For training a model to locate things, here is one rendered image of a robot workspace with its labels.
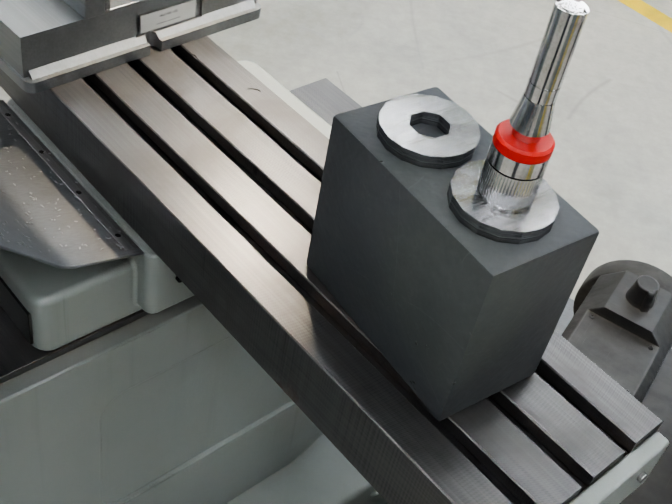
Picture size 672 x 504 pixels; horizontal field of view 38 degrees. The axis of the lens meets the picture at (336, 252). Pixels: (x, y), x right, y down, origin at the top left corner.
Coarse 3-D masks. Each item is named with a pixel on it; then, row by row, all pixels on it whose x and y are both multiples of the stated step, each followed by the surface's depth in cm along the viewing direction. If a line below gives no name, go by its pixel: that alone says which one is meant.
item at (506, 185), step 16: (496, 160) 75; (512, 160) 74; (480, 176) 78; (496, 176) 76; (512, 176) 75; (528, 176) 75; (480, 192) 78; (496, 192) 76; (512, 192) 76; (528, 192) 76; (496, 208) 77; (512, 208) 77; (528, 208) 78
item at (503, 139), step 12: (504, 120) 76; (504, 132) 75; (504, 144) 74; (516, 144) 74; (528, 144) 74; (540, 144) 74; (552, 144) 74; (516, 156) 74; (528, 156) 73; (540, 156) 74
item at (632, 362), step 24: (600, 288) 159; (624, 288) 156; (648, 288) 151; (576, 312) 155; (600, 312) 153; (624, 312) 152; (648, 312) 153; (576, 336) 150; (600, 336) 150; (624, 336) 151; (648, 336) 151; (600, 360) 147; (624, 360) 148; (648, 360) 148; (624, 384) 144; (648, 384) 146; (648, 408) 144; (648, 480) 135
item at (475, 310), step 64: (384, 128) 83; (448, 128) 85; (320, 192) 91; (384, 192) 82; (448, 192) 79; (320, 256) 95; (384, 256) 85; (448, 256) 78; (512, 256) 76; (576, 256) 80; (384, 320) 89; (448, 320) 80; (512, 320) 81; (448, 384) 83; (512, 384) 91
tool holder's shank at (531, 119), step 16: (560, 0) 68; (560, 16) 67; (576, 16) 66; (544, 32) 69; (560, 32) 67; (576, 32) 67; (544, 48) 69; (560, 48) 68; (544, 64) 69; (560, 64) 69; (528, 80) 72; (544, 80) 70; (560, 80) 70; (528, 96) 72; (544, 96) 71; (528, 112) 72; (544, 112) 72; (512, 128) 75; (528, 128) 73; (544, 128) 73
